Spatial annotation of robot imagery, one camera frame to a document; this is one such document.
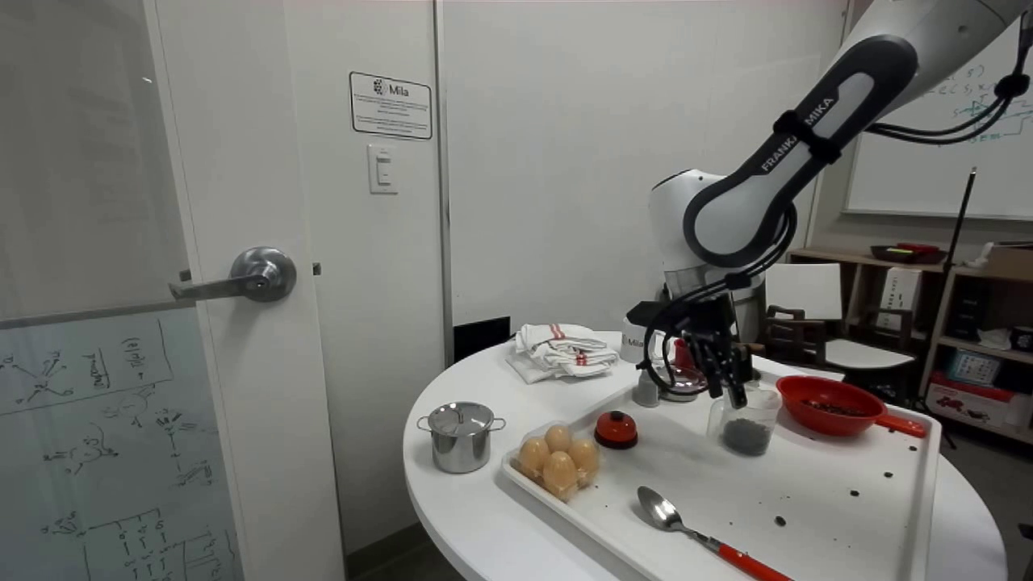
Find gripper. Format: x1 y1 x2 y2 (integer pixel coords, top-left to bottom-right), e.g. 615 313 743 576
680 294 750 409

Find clear plastic jug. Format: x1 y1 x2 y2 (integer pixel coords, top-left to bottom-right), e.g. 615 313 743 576
708 384 783 458

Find dark beans in bowl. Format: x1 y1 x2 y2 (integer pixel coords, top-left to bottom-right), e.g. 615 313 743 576
799 399 869 419

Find glass teapot with red lid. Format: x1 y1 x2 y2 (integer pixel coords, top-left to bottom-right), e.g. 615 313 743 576
657 337 712 403

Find heap of dark beans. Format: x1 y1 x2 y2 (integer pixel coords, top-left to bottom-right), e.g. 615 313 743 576
721 418 772 458

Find small grey shaker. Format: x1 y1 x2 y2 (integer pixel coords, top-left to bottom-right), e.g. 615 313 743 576
632 369 663 408

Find white mug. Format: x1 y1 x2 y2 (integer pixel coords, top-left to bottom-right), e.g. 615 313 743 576
619 316 672 365

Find wooden chair with white cushions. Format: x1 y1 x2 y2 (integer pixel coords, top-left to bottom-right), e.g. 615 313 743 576
762 261 918 382

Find red call bell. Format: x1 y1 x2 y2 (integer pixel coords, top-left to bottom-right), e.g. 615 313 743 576
594 410 640 451

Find white cloth with red stripes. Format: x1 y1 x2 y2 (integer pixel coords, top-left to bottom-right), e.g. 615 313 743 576
506 323 621 385

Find white tray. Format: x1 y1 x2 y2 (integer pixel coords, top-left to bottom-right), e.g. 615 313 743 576
501 371 944 581

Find clear egg carton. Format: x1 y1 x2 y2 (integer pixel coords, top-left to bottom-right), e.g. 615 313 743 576
508 420 603 504

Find black and red tray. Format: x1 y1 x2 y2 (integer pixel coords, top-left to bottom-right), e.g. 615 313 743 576
869 241 947 266

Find red and white box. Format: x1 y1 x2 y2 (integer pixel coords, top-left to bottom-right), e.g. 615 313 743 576
925 371 1018 428

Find wooden shelf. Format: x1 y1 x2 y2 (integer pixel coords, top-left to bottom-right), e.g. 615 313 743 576
918 265 1033 446

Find steel pot lid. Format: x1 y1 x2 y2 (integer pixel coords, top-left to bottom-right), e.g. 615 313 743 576
426 402 496 437

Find small steel pot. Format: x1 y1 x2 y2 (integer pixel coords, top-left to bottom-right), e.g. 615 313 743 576
416 402 508 475

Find whiteboard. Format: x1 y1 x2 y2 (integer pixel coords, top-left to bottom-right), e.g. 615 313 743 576
843 15 1033 222

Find black stand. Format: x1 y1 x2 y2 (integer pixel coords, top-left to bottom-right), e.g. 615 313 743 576
943 167 979 272

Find cardboard box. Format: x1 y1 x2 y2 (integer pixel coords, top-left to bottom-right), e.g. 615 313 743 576
979 241 1033 281

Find glass door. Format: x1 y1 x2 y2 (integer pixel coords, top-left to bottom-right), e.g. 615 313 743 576
0 0 349 581

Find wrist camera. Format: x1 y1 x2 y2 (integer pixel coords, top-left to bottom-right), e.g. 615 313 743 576
626 299 687 332

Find red bowl with handle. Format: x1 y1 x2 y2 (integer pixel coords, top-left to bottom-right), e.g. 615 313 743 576
776 374 928 440

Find spoon with red handle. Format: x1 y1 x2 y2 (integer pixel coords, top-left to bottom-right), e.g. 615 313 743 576
636 484 797 581

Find white light switch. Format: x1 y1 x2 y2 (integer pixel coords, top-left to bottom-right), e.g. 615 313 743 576
367 143 400 196

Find white wall sign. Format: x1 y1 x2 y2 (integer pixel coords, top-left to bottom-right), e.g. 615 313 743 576
349 70 434 142

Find silver door handle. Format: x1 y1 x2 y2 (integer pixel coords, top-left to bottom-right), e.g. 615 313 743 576
167 245 299 305

